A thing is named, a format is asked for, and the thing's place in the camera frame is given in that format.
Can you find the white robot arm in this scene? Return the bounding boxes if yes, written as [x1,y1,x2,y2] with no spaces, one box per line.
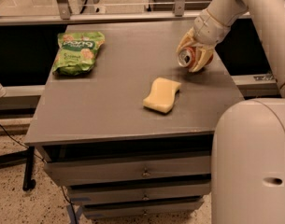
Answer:
[179,0,285,224]

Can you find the bottom grey drawer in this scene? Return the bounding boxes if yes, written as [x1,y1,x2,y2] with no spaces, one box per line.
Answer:
[82,196,204,219]

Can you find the middle grey drawer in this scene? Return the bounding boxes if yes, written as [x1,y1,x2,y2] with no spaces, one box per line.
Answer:
[68,180,210,205]

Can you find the black stand leg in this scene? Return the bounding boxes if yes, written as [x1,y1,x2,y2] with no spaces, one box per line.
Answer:
[0,147,36,191]

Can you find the green chip bag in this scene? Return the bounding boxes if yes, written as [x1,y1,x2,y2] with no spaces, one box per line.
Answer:
[52,32,105,76]

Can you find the top grey drawer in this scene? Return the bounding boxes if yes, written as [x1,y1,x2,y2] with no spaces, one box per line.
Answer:
[44,153,210,186]

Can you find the grey drawer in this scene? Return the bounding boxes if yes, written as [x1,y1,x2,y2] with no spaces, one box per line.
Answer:
[68,180,210,205]
[82,196,204,219]
[44,153,210,186]

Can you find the yellow sponge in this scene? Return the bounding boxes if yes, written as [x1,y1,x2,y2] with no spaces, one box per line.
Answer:
[143,77,181,114]

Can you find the grey metal railing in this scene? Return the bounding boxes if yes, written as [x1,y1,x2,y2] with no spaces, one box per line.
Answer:
[0,0,212,26]

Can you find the red coke can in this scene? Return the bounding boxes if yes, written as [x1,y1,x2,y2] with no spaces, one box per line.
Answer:
[177,46,215,69]

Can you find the black cable on floor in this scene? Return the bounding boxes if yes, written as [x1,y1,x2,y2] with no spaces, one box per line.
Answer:
[0,118,78,224]

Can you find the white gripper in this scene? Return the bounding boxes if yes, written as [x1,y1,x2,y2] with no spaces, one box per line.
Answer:
[177,9,230,73]

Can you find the grey drawer cabinet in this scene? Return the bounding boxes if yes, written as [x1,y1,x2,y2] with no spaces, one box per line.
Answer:
[23,20,246,220]

